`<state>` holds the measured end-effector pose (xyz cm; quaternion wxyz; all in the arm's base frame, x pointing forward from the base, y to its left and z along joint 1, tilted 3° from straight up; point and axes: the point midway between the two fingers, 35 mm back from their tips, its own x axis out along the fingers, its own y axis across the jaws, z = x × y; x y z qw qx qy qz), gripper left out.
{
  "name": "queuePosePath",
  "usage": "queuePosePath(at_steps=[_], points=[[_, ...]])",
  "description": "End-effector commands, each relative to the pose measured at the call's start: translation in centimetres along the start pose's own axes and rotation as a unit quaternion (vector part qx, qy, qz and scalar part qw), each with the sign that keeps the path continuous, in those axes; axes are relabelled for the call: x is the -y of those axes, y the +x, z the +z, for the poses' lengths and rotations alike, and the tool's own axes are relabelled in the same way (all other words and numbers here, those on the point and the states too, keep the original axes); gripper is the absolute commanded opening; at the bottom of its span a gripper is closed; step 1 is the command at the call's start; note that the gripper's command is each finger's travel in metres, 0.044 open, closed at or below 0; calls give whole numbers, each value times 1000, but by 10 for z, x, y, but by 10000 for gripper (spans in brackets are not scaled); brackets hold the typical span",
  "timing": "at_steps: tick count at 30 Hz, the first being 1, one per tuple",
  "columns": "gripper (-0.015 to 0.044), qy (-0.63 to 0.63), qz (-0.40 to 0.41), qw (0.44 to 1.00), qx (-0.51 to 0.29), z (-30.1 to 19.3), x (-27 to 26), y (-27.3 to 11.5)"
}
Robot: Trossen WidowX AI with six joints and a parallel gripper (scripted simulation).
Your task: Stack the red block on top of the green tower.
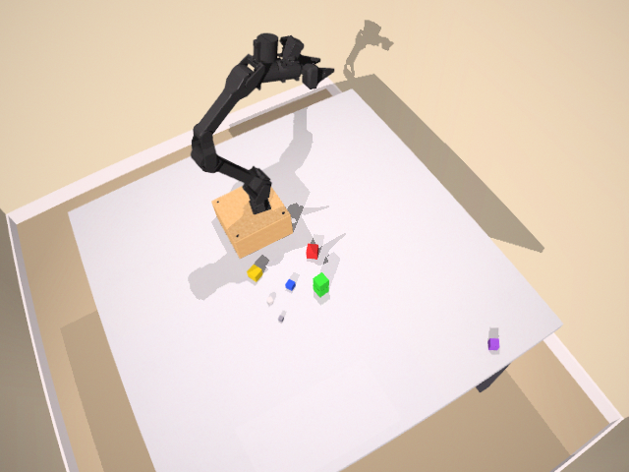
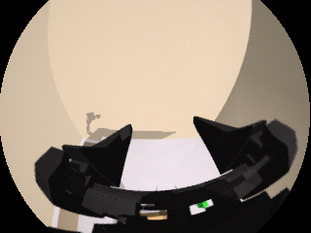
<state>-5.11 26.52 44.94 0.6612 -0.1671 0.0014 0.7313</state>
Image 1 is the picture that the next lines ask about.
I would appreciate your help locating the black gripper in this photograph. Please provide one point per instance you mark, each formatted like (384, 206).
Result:
(311, 73)

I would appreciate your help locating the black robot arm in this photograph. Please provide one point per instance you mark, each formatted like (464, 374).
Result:
(239, 84)

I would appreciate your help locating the small purple block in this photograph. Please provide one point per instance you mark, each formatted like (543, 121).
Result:
(493, 344)

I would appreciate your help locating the red block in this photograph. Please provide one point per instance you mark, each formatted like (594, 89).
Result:
(312, 251)

